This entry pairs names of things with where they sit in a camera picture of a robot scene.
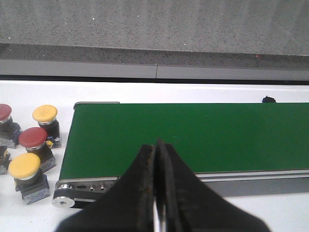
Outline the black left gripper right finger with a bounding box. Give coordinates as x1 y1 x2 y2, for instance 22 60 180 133
155 139 270 232

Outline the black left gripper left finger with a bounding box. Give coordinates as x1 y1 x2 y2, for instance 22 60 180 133
56 145 155 232

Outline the yellow mushroom push button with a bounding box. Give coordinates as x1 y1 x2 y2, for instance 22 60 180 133
8 153 50 205
32 104 62 148

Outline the red mushroom push button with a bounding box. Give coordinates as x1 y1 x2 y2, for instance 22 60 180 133
18 127 56 172
0 103 22 149

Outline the grey granite ledge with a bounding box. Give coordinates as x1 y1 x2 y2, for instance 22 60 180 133
0 0 309 85

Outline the aluminium conveyor frame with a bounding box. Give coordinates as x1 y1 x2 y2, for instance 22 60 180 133
51 101 309 209

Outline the black cable stub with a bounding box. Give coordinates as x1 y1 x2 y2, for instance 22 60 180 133
262 96 276 103

